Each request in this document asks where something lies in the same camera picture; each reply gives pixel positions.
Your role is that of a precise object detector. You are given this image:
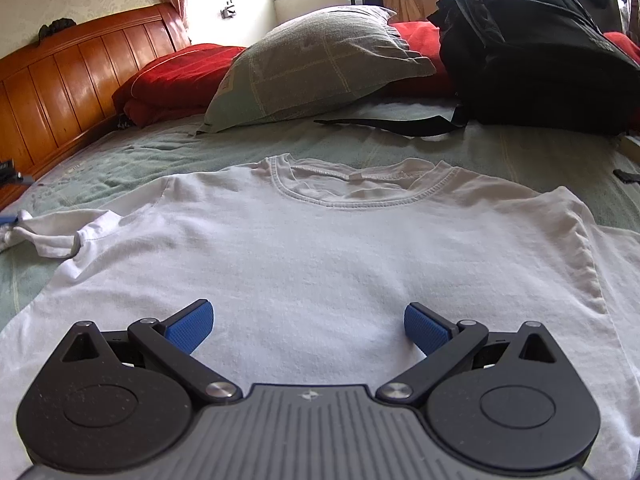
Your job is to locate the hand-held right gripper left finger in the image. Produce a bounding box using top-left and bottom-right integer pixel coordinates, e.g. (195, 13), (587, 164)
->
(60, 301), (243, 407)

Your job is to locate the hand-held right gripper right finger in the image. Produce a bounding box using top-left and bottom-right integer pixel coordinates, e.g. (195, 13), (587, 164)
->
(375, 302), (558, 407)

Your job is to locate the white printed t-shirt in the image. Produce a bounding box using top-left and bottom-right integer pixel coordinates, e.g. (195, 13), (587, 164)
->
(0, 153), (640, 480)

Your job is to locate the wooden headboard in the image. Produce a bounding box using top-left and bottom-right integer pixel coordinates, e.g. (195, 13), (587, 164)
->
(0, 2), (191, 211)

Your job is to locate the red quilt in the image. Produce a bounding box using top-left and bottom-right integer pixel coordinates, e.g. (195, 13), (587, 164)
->
(111, 21), (640, 128)

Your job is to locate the black backpack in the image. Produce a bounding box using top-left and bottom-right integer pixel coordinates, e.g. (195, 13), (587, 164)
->
(314, 0), (640, 138)

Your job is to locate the grey-green checked pillow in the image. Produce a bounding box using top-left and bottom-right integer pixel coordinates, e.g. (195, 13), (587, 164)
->
(196, 5), (437, 135)

